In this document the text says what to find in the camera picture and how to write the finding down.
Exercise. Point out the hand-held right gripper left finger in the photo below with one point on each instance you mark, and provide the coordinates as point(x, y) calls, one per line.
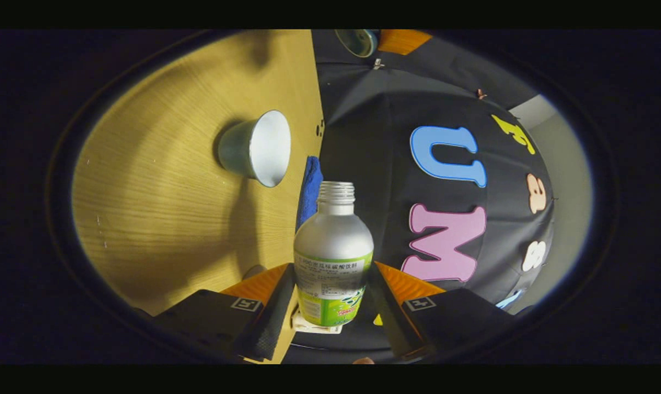
point(270, 323)

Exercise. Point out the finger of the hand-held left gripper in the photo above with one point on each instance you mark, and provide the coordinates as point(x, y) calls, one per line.
point(401, 41)

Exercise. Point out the silver water bottle green label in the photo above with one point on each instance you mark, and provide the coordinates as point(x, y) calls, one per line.
point(333, 246)

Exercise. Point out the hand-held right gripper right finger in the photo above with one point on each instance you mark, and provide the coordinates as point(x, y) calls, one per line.
point(390, 323)

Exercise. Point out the silver cloth clip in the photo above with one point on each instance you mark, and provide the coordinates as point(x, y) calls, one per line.
point(378, 64)

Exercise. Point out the grey teacup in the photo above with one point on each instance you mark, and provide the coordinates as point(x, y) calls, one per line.
point(265, 148)

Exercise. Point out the blue folded towel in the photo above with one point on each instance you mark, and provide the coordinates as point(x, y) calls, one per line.
point(309, 191)

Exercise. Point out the black backdrop cloth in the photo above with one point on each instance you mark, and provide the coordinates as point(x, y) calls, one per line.
point(374, 164)

